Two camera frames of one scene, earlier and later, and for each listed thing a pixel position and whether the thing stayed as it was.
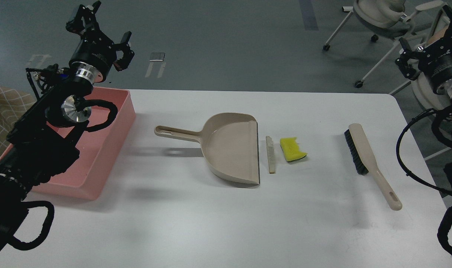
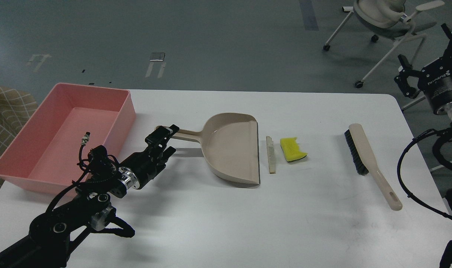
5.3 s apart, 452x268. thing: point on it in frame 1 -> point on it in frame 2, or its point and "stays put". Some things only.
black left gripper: [94, 49] -> [145, 165]
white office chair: [384, 18] stays put
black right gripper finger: [407, 71] -> [406, 71]
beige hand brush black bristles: [364, 162] stays put
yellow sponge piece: [290, 149] stays put
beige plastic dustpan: [229, 142] stays put
